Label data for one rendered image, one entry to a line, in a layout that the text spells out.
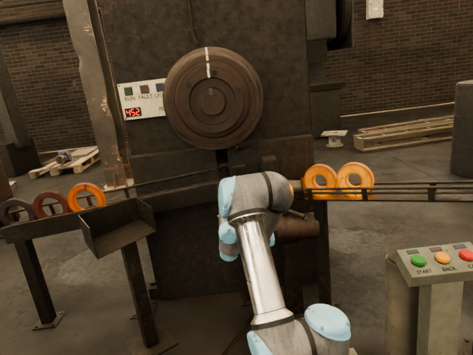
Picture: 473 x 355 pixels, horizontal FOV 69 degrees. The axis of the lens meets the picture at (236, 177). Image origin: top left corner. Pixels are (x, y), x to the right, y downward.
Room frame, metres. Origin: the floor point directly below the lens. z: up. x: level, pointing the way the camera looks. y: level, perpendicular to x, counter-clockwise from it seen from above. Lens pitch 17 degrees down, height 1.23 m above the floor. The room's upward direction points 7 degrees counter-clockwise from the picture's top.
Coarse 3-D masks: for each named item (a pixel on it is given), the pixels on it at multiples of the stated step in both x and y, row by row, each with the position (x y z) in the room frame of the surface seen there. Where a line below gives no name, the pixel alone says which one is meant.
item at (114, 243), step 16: (112, 208) 1.48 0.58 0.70; (128, 208) 1.52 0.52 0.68; (144, 208) 1.45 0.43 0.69; (80, 224) 1.39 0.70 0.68; (96, 224) 1.43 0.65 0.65; (112, 224) 1.47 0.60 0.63; (128, 224) 1.50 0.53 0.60; (144, 224) 1.47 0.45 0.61; (96, 240) 1.40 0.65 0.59; (112, 240) 1.37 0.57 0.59; (128, 240) 1.34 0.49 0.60; (96, 256) 1.23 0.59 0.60; (128, 256) 1.37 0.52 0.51; (128, 272) 1.37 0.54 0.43; (144, 288) 1.39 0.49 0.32; (144, 304) 1.38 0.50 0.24; (144, 320) 1.37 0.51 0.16; (144, 336) 1.36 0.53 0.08; (160, 336) 1.43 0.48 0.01; (144, 352) 1.34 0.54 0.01; (160, 352) 1.33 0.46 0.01
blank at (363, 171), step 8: (344, 168) 1.41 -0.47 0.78; (352, 168) 1.39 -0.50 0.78; (360, 168) 1.37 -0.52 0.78; (368, 168) 1.37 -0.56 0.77; (336, 176) 1.43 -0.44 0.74; (344, 176) 1.41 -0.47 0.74; (360, 176) 1.37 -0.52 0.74; (368, 176) 1.35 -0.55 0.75; (344, 184) 1.41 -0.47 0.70; (368, 184) 1.35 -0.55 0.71
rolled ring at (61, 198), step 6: (42, 192) 1.67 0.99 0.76; (48, 192) 1.67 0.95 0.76; (54, 192) 1.67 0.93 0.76; (60, 192) 1.69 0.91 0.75; (36, 198) 1.67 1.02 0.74; (42, 198) 1.67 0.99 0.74; (54, 198) 1.67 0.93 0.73; (60, 198) 1.67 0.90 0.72; (66, 198) 1.69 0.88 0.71; (36, 204) 1.67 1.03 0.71; (66, 204) 1.67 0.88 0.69; (36, 210) 1.67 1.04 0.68; (42, 210) 1.69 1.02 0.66; (66, 210) 1.67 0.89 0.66; (42, 216) 1.67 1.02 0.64; (48, 216) 1.69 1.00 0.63
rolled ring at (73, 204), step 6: (78, 186) 1.67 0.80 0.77; (84, 186) 1.67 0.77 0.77; (90, 186) 1.67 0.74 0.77; (96, 186) 1.69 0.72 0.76; (72, 192) 1.67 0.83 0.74; (96, 192) 1.67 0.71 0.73; (102, 192) 1.69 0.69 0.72; (72, 198) 1.67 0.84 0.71; (96, 198) 1.67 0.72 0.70; (102, 198) 1.67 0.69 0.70; (72, 204) 1.67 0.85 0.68; (78, 204) 1.70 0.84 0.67; (102, 204) 1.67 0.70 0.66; (72, 210) 1.67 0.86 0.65; (78, 210) 1.67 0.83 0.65
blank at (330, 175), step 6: (312, 168) 1.50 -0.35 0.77; (318, 168) 1.48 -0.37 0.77; (324, 168) 1.46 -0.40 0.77; (330, 168) 1.47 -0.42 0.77; (306, 174) 1.52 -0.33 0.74; (312, 174) 1.50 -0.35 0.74; (318, 174) 1.48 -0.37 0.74; (324, 174) 1.47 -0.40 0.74; (330, 174) 1.45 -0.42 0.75; (306, 180) 1.52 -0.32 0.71; (312, 180) 1.50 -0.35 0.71; (330, 180) 1.45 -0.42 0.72; (306, 186) 1.52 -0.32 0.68; (312, 186) 1.50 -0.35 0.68; (318, 186) 1.50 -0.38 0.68; (324, 186) 1.49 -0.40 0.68; (330, 186) 1.45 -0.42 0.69; (336, 186) 1.45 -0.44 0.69
